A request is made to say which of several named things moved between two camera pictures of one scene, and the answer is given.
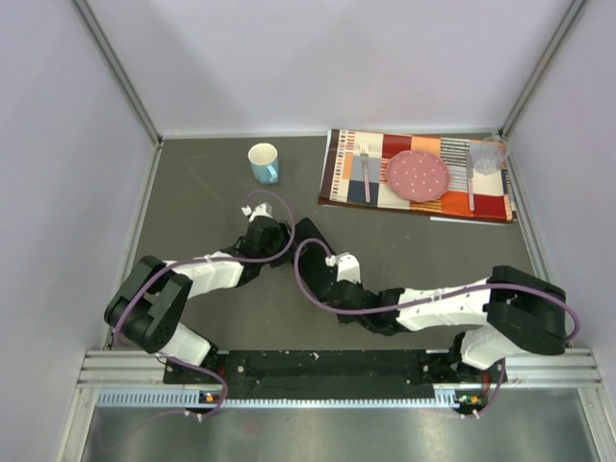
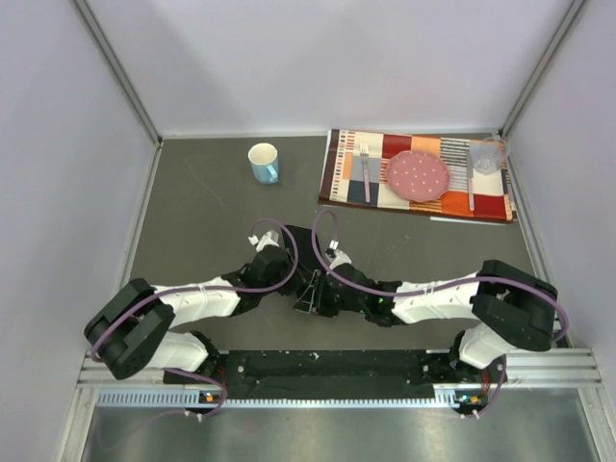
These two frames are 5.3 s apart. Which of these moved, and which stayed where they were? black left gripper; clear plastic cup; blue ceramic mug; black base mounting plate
Moved: black left gripper
Stayed: blue ceramic mug; black base mounting plate; clear plastic cup
